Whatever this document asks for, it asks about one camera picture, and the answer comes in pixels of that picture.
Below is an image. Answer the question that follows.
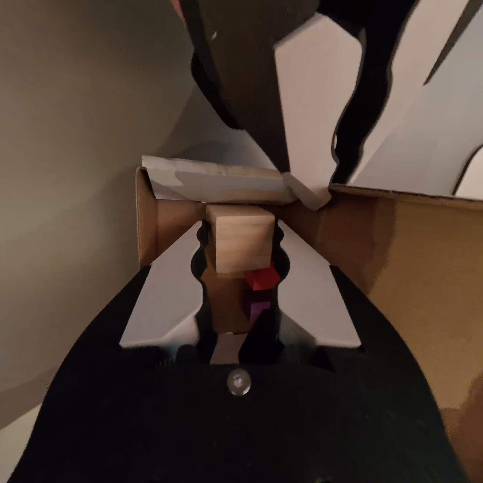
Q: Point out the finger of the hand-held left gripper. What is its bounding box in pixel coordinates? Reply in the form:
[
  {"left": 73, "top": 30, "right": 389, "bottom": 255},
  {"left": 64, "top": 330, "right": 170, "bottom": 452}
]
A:
[
  {"left": 341, "top": 0, "right": 483, "bottom": 196},
  {"left": 273, "top": 13, "right": 378, "bottom": 187}
]

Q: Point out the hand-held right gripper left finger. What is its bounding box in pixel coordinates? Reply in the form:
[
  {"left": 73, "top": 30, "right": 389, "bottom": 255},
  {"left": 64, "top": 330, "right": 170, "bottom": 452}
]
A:
[{"left": 119, "top": 221, "right": 214, "bottom": 348}]

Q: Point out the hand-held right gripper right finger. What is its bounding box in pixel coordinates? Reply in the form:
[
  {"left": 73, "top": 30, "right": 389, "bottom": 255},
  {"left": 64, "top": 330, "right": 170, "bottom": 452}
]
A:
[{"left": 273, "top": 221, "right": 363, "bottom": 348}]

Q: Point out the purple cube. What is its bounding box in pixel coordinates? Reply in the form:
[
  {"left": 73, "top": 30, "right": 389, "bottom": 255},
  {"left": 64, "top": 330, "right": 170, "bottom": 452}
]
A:
[{"left": 243, "top": 291, "right": 272, "bottom": 323}]

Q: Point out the white cardboard box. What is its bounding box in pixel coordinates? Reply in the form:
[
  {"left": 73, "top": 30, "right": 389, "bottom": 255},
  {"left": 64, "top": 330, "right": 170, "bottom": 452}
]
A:
[{"left": 135, "top": 0, "right": 483, "bottom": 483}]

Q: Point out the plain wooden cube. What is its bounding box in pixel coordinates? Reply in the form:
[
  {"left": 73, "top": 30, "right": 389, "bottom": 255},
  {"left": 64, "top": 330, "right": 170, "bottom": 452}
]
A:
[{"left": 206, "top": 205, "right": 275, "bottom": 276}]

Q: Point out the red cube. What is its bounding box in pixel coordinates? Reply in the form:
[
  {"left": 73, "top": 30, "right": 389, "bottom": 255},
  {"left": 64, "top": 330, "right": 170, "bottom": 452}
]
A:
[{"left": 245, "top": 262, "right": 281, "bottom": 291}]

